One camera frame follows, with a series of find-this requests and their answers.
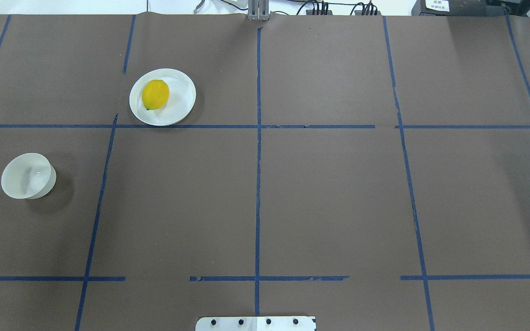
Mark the yellow lemon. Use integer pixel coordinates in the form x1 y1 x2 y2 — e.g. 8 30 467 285
141 80 170 110

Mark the white round plate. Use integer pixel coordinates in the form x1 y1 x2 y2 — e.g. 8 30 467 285
128 68 197 126

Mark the white bowl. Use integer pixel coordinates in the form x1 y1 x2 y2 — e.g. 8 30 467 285
0 153 57 200

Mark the brown paper table cover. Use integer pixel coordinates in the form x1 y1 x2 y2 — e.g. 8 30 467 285
0 12 530 331

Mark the grey aluminium frame post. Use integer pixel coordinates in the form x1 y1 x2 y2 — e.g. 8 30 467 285
248 0 271 21

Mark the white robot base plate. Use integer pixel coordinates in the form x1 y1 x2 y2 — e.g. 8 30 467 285
195 316 317 331

